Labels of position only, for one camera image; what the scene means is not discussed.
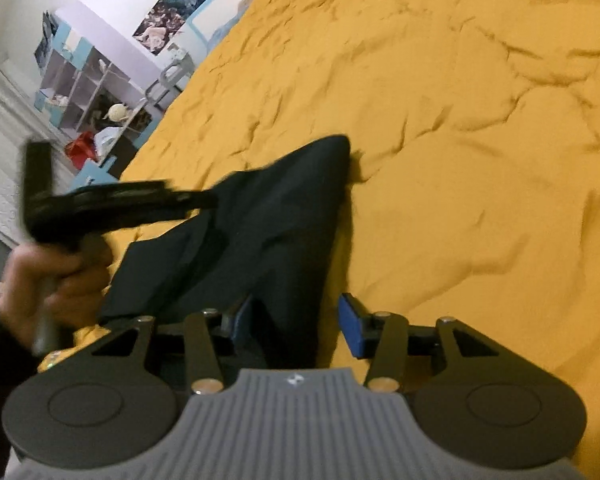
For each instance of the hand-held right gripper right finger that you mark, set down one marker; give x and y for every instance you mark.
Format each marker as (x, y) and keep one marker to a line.
(351, 322)

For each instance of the blue and white headboard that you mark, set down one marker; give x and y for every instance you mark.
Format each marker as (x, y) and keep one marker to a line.
(220, 15)

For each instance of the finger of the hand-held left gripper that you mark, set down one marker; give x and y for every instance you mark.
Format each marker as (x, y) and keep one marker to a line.
(195, 200)

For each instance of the long wall poster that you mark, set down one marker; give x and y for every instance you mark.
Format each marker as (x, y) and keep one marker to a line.
(180, 0)

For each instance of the person's left hand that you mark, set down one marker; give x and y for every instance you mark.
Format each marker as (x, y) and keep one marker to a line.
(35, 290)

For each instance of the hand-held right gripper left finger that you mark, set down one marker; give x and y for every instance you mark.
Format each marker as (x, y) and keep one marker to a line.
(242, 327)

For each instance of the white plastic bag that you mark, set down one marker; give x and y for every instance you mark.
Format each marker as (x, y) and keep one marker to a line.
(107, 139)

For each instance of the white and blue bookshelf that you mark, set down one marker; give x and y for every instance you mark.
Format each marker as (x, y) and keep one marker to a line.
(75, 85)

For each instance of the white curtain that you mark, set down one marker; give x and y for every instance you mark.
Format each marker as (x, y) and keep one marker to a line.
(5, 135)

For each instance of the yellow quilt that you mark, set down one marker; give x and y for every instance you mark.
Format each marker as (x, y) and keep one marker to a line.
(455, 135)

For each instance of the small shelf poster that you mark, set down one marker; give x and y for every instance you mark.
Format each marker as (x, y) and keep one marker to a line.
(45, 40)

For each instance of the black pants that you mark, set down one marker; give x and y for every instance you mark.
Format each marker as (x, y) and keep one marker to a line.
(280, 240)

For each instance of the red bag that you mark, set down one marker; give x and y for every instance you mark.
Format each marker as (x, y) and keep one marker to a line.
(80, 147)

